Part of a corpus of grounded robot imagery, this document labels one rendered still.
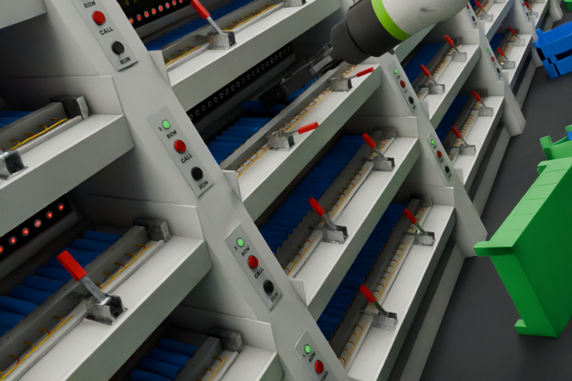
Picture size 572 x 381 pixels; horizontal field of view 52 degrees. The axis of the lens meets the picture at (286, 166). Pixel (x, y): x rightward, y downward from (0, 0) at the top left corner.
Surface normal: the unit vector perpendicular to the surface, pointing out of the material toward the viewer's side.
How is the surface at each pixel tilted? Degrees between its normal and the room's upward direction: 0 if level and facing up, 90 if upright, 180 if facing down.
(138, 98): 90
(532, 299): 90
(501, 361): 0
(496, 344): 0
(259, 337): 90
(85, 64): 90
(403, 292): 23
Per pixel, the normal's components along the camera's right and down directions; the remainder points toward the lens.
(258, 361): -0.17, -0.88
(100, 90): -0.45, 0.46
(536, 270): 0.58, -0.14
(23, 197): 0.88, 0.07
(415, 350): 0.74, -0.28
